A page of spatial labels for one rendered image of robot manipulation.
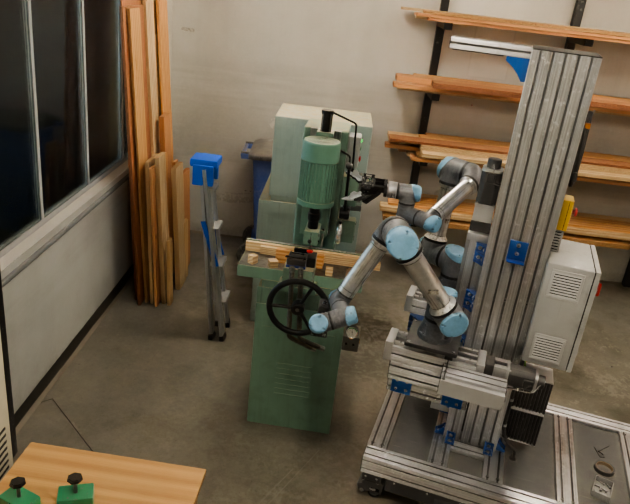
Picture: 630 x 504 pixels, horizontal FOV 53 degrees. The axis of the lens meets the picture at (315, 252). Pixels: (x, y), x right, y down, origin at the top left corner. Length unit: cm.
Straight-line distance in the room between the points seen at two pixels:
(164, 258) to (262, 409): 146
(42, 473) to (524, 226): 204
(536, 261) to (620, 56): 311
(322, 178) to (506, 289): 95
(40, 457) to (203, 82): 360
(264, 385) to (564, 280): 155
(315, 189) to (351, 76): 245
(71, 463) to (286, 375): 123
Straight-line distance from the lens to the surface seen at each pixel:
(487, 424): 318
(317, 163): 291
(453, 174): 314
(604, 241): 550
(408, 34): 528
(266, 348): 323
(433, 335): 276
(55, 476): 248
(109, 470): 247
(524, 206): 272
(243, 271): 306
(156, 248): 438
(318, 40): 527
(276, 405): 341
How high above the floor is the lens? 217
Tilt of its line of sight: 23 degrees down
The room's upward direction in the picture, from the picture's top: 7 degrees clockwise
